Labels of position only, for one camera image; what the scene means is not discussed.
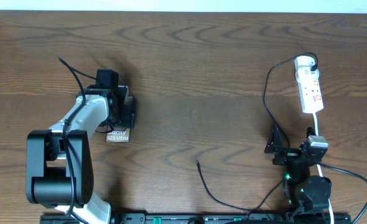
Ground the bronze Samsung Galaxy smartphone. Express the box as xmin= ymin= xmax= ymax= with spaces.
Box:
xmin=105 ymin=86 xmax=135 ymax=143

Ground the black USB charging cable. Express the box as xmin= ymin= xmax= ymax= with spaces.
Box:
xmin=196 ymin=52 xmax=319 ymax=213

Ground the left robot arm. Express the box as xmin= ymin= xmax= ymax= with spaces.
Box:
xmin=26 ymin=84 xmax=135 ymax=223

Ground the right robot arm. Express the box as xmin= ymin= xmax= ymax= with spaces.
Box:
xmin=264 ymin=125 xmax=332 ymax=222

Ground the white USB charger plug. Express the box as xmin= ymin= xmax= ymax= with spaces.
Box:
xmin=294 ymin=55 xmax=315 ymax=70

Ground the white power strip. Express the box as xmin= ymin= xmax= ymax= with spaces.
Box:
xmin=295 ymin=67 xmax=323 ymax=114

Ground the white power strip cord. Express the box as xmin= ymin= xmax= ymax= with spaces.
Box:
xmin=312 ymin=112 xmax=335 ymax=224

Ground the black left camera cable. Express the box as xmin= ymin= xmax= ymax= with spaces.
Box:
xmin=58 ymin=57 xmax=98 ymax=224

